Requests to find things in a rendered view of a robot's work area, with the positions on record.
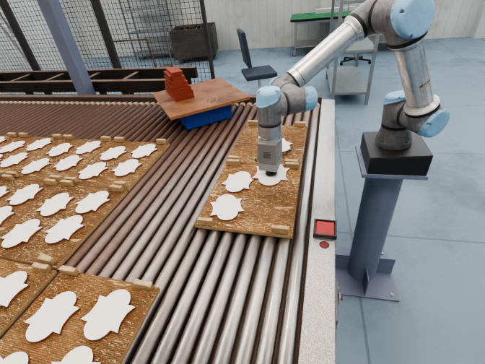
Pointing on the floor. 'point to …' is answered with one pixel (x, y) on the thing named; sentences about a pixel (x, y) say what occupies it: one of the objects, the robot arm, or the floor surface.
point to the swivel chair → (251, 63)
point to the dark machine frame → (37, 84)
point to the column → (371, 239)
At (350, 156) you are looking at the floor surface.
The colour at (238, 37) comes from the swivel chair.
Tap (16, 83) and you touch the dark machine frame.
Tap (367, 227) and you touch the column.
